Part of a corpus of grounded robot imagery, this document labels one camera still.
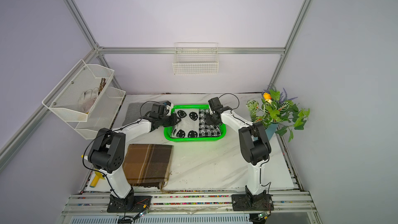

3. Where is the smiley face scarf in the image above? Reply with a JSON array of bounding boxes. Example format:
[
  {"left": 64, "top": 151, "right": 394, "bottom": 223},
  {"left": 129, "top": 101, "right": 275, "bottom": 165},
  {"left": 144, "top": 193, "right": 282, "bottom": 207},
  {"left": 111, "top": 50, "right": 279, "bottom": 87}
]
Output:
[{"left": 171, "top": 108, "right": 221, "bottom": 139}]

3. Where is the brown plaid scarf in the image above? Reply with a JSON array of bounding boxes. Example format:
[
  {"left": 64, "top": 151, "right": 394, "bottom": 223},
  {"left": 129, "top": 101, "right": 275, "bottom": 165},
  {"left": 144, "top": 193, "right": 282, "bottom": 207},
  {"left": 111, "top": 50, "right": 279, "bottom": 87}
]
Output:
[{"left": 123, "top": 144, "right": 173, "bottom": 189}]

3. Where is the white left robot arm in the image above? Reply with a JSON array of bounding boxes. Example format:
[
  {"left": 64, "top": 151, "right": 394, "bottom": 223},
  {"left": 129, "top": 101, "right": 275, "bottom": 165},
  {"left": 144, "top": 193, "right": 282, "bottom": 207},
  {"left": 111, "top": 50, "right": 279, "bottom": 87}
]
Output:
[{"left": 82, "top": 101, "right": 181, "bottom": 200}]

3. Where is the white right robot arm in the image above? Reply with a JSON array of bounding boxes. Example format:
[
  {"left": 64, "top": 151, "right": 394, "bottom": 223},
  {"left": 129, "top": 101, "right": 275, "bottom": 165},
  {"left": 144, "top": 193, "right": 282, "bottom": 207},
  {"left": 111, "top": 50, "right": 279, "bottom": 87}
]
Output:
[{"left": 205, "top": 97, "right": 272, "bottom": 197}]

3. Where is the green plastic basket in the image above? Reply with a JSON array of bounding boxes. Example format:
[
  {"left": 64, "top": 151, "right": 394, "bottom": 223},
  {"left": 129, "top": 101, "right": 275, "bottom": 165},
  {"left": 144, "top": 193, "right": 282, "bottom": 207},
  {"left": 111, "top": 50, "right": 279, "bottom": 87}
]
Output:
[{"left": 164, "top": 104, "right": 227, "bottom": 142}]

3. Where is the grey folded scarf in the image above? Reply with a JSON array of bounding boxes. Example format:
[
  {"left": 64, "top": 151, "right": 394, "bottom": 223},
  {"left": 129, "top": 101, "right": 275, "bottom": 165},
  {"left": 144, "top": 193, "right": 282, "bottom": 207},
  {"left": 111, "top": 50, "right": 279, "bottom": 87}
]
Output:
[{"left": 122, "top": 102, "right": 153, "bottom": 126}]

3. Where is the artificial plant in blue vase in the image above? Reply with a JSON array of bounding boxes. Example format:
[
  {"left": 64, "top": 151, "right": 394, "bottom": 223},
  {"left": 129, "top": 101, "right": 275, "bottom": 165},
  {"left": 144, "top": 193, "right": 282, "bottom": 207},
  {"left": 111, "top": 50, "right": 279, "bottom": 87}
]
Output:
[{"left": 246, "top": 84, "right": 311, "bottom": 142}]

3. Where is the white glove in shelf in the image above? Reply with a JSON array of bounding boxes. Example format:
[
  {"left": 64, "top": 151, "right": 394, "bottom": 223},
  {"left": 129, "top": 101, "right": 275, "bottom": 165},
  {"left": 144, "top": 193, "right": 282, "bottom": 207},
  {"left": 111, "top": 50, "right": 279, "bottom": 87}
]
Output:
[{"left": 78, "top": 88, "right": 99, "bottom": 114}]

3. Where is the yellow spray bottle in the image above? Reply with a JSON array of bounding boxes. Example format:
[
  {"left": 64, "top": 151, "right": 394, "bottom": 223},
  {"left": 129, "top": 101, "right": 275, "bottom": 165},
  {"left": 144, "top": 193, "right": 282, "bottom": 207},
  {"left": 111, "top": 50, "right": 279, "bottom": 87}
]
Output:
[{"left": 89, "top": 171, "right": 105, "bottom": 188}]

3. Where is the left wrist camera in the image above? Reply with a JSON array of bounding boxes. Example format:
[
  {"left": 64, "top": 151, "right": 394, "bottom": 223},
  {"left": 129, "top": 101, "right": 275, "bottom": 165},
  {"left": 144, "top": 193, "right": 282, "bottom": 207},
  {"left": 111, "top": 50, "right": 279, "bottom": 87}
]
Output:
[{"left": 163, "top": 101, "right": 174, "bottom": 115}]

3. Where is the small white wire basket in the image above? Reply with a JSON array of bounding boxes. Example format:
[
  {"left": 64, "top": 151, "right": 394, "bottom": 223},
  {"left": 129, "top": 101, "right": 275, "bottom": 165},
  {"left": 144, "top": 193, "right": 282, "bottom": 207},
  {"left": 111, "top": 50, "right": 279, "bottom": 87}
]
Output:
[{"left": 173, "top": 42, "right": 219, "bottom": 75}]

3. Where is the white wire wall shelf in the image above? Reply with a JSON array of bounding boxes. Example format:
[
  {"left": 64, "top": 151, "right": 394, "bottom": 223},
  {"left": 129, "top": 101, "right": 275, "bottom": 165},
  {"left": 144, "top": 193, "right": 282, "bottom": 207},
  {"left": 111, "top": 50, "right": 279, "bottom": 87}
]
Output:
[{"left": 42, "top": 60, "right": 126, "bottom": 140}]

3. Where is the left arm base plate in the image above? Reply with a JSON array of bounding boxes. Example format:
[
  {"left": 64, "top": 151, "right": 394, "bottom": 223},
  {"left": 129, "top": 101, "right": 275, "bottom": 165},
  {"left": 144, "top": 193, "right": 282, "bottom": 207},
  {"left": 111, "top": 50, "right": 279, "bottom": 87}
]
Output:
[{"left": 107, "top": 195, "right": 152, "bottom": 213}]

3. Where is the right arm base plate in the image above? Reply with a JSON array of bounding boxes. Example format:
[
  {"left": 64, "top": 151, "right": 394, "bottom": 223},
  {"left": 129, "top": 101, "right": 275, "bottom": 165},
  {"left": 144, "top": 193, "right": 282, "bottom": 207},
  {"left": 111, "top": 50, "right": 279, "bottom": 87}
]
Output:
[{"left": 231, "top": 194, "right": 274, "bottom": 211}]

